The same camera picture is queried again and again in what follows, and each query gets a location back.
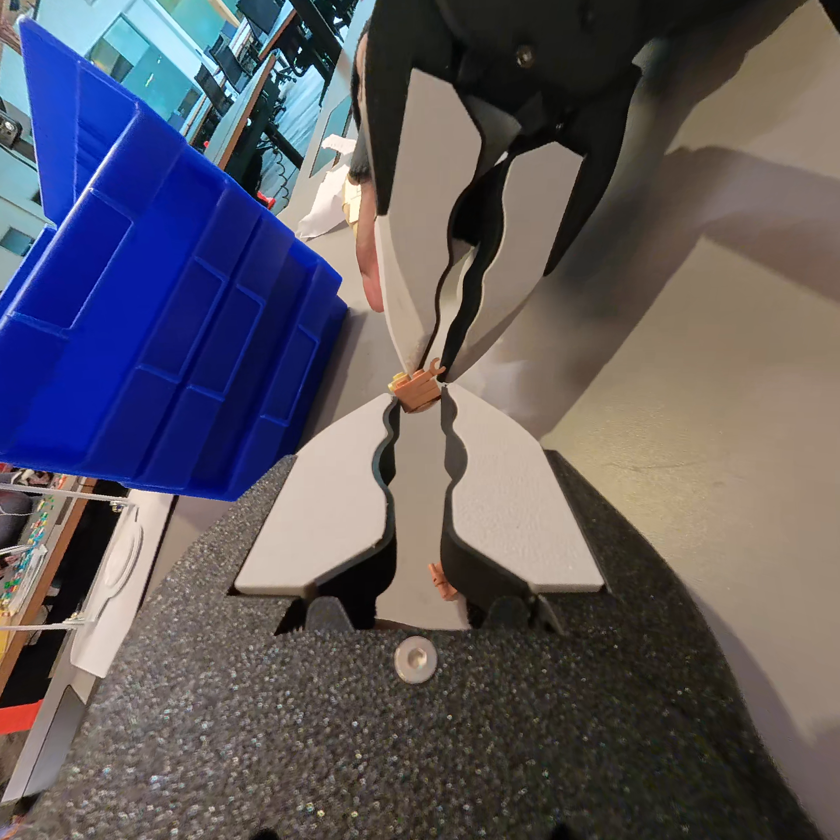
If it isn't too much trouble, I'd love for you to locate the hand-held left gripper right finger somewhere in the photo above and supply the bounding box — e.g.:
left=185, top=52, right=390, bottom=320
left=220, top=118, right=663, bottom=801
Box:
left=439, top=384, right=609, bottom=595

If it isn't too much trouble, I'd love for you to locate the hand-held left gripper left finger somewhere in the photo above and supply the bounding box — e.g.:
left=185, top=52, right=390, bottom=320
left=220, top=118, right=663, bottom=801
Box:
left=234, top=390, right=399, bottom=599

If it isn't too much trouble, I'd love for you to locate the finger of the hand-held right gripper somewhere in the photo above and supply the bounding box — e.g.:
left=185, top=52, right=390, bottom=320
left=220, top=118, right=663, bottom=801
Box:
left=443, top=142, right=586, bottom=382
left=373, top=69, right=481, bottom=376

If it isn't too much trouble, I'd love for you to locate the small orange brick assembly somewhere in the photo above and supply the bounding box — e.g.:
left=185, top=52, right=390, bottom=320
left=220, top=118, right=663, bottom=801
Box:
left=392, top=363, right=445, bottom=413

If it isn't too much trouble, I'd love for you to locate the grey desk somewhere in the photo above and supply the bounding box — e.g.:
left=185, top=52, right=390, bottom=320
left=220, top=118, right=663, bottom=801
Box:
left=125, top=0, right=840, bottom=840

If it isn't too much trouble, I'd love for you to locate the person's right hand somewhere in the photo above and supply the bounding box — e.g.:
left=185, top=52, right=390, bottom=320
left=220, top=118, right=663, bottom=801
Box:
left=357, top=217, right=389, bottom=313

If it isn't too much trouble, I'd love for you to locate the torn white paper bag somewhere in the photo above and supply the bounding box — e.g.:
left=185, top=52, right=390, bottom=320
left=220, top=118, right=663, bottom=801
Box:
left=296, top=168, right=358, bottom=240

